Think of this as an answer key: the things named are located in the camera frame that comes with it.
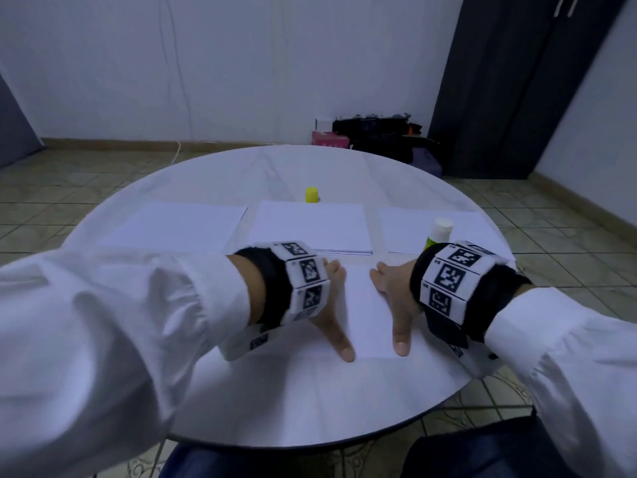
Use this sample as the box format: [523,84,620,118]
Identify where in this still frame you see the black wardrobe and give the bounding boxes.
[428,0,630,180]

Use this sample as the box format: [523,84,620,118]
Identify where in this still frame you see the grey door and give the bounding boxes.
[0,74,44,170]

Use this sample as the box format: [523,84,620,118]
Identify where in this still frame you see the person's right hand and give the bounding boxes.
[369,258,424,357]

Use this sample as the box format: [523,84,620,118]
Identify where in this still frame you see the black wristband with markers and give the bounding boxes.
[409,240,533,347]
[235,240,332,329]

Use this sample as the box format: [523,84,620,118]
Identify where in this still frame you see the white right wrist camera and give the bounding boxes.
[448,341,504,379]

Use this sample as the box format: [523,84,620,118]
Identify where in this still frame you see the yellow glue stick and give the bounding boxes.
[426,218,455,251]

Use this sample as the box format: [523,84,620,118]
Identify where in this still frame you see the person's right forearm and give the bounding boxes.
[484,285,637,478]

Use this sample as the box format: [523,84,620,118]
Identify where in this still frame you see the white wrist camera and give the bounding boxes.
[221,323,280,361]
[448,341,504,379]

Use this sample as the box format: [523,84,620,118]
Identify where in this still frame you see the black left wristband with markers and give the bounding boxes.
[235,240,332,329]

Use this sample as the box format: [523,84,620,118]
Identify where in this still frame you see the person's legs in blue jeans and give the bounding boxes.
[159,413,589,478]

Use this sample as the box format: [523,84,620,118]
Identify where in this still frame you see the black right wristband with markers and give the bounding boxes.
[409,240,533,347]

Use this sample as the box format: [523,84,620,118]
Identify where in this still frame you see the person's left hand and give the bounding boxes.
[311,258,356,363]

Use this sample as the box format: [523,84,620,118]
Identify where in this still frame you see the pink box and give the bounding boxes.
[311,130,352,148]

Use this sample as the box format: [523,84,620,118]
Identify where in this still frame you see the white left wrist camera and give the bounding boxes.
[221,323,280,361]

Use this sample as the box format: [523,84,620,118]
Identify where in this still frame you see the white paper stack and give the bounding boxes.
[96,202,248,253]
[378,206,509,257]

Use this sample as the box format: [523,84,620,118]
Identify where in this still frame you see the single white paper sheet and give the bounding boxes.
[269,258,419,359]
[246,200,374,255]

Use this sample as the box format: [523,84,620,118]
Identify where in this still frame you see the black bag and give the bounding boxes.
[332,114,434,163]

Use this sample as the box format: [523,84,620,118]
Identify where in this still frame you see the blue suitcase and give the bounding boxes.
[410,147,444,178]

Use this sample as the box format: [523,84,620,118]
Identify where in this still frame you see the person's left forearm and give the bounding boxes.
[0,246,265,478]

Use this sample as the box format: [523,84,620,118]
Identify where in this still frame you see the white wall cable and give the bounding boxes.
[159,0,195,165]

